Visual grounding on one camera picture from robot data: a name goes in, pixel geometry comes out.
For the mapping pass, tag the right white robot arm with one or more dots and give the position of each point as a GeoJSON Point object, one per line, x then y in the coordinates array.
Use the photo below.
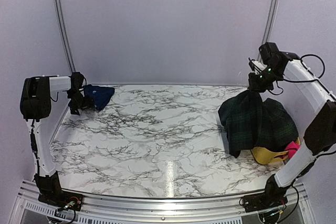
{"type": "Point", "coordinates": [319, 134]}

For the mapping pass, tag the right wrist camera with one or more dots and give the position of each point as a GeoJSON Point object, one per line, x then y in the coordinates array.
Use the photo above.
{"type": "Point", "coordinates": [267, 50]}

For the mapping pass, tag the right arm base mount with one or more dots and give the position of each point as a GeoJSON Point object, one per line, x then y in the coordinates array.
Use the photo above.
{"type": "Point", "coordinates": [262, 201]}

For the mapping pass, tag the front aluminium rail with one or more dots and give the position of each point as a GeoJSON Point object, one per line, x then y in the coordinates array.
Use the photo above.
{"type": "Point", "coordinates": [113, 209]}

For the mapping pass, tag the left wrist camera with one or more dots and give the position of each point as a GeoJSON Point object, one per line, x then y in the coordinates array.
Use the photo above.
{"type": "Point", "coordinates": [77, 80]}

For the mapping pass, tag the navy blue t-shirt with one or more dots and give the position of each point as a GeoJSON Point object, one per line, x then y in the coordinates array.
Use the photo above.
{"type": "Point", "coordinates": [100, 96]}

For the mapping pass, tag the right aluminium frame post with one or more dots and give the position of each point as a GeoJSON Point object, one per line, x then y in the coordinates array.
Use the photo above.
{"type": "Point", "coordinates": [270, 20]}

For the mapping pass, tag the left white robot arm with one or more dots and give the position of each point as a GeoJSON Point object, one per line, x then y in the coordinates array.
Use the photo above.
{"type": "Point", "coordinates": [35, 106]}

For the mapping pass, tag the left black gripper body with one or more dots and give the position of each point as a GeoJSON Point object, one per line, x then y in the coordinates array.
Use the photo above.
{"type": "Point", "coordinates": [77, 101]}

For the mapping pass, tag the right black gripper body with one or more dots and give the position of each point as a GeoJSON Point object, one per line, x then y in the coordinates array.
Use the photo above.
{"type": "Point", "coordinates": [264, 82]}

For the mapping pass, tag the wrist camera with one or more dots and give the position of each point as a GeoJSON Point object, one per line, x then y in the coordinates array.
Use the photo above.
{"type": "Point", "coordinates": [267, 50]}
{"type": "Point", "coordinates": [77, 80]}

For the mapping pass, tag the pink garment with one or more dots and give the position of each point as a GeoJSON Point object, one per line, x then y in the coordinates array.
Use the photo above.
{"type": "Point", "coordinates": [292, 148]}

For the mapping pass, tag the aluminium frame post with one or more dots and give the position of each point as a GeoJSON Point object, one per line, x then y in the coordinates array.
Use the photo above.
{"type": "Point", "coordinates": [63, 35]}
{"type": "Point", "coordinates": [270, 20]}

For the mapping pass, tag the dark green plaid garment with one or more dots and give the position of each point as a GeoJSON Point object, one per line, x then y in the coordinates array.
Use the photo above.
{"type": "Point", "coordinates": [252, 122]}

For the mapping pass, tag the left aluminium frame post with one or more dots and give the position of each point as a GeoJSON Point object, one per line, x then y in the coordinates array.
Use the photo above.
{"type": "Point", "coordinates": [63, 35]}

